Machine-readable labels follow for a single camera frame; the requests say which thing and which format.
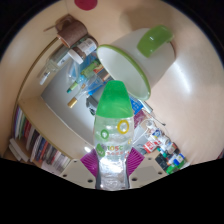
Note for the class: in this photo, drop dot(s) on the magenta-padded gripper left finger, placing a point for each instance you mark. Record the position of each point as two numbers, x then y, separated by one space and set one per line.
76 171

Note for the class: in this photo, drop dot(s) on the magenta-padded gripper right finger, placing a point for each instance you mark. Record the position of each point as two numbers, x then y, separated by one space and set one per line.
148 170

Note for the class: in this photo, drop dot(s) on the clear bottle with green cap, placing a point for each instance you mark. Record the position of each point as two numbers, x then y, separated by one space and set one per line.
113 133

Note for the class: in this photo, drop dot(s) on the red and white small container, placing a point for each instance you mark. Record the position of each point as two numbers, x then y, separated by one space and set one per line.
150 146

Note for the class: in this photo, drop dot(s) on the wooden shelf unit with books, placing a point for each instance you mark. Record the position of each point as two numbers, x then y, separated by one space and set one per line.
36 143

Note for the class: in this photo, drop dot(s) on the blue and white carton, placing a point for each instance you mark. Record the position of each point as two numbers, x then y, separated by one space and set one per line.
136 106

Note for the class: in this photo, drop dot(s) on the grey shaker bottle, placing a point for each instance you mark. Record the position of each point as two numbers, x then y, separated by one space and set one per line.
91 105

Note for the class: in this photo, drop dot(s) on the clear bottle with yellow cap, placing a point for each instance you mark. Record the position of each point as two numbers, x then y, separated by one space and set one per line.
78 96

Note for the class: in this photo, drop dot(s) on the green glass bottle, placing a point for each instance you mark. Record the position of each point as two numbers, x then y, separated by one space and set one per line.
83 75

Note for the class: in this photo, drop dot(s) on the clear glass bottle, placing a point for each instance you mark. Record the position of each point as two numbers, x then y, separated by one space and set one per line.
55 63

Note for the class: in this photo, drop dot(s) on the brown jar with white lid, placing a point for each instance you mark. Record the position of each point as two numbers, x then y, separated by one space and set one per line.
85 48

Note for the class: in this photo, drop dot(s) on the flat round red coaster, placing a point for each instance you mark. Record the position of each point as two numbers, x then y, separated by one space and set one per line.
86 4

